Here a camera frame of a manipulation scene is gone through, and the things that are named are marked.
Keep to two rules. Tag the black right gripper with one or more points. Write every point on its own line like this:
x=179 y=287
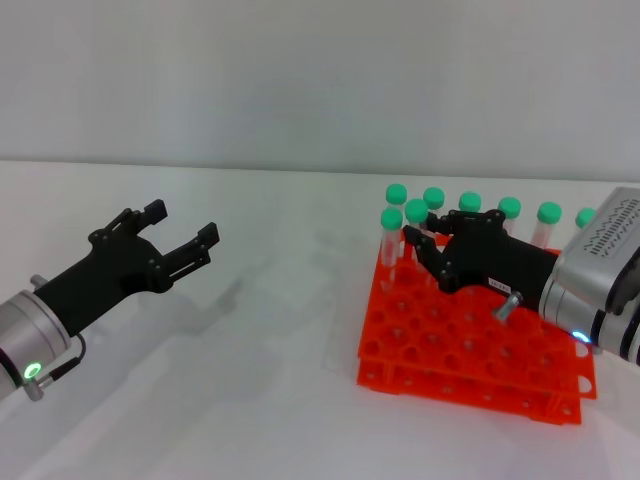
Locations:
x=495 y=260

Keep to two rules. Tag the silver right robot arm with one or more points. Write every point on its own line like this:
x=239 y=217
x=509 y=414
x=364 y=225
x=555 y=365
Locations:
x=575 y=310

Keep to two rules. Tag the silver gripper bolt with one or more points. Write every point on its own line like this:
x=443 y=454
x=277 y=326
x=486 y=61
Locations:
x=37 y=281
x=507 y=306

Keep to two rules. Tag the silver right gripper bolt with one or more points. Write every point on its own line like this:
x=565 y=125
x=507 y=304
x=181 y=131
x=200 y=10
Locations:
x=507 y=306

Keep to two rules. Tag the green-capped clear test tube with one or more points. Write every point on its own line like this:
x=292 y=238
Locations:
x=433 y=196
x=396 y=193
x=391 y=219
x=470 y=201
x=585 y=218
x=548 y=212
x=509 y=207
x=416 y=211

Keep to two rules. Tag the silver left gripper bolt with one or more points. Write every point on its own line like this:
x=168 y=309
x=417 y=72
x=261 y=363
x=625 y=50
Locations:
x=37 y=281

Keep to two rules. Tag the orange plastic test tube rack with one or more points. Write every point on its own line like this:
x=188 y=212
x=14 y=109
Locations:
x=450 y=350

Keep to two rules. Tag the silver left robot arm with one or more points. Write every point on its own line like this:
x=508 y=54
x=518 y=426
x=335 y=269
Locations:
x=25 y=335

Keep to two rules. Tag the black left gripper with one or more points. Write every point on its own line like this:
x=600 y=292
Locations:
x=110 y=270

